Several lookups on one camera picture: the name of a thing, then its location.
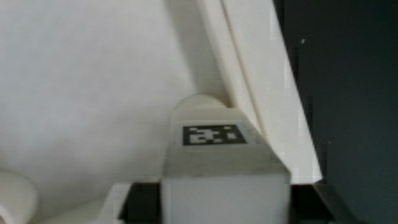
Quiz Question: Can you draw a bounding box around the white leg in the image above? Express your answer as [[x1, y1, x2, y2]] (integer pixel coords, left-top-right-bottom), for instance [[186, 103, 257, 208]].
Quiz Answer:
[[161, 95, 289, 224]]

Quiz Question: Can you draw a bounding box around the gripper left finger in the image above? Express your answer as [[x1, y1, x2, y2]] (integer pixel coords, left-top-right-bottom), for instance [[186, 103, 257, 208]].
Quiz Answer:
[[95, 179, 164, 224]]

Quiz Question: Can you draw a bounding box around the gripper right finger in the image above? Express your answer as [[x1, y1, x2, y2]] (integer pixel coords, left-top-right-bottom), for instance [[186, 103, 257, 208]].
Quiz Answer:
[[287, 183, 367, 224]]

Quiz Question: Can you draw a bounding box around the white square tabletop part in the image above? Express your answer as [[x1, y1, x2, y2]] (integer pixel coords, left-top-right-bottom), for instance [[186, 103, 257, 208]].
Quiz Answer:
[[0, 0, 321, 224]]

